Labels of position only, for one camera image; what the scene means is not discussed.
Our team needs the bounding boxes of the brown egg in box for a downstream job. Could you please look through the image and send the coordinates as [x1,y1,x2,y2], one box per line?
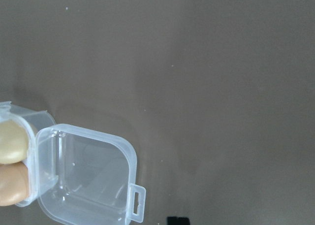
[0,162,30,206]

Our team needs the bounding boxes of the pale beige egg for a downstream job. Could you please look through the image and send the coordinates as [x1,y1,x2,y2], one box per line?
[0,120,29,164]

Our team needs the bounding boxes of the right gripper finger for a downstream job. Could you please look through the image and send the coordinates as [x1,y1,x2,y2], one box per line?
[167,216,190,225]

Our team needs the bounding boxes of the clear plastic egg box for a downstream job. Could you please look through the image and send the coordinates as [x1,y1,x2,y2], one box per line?
[0,101,146,225]

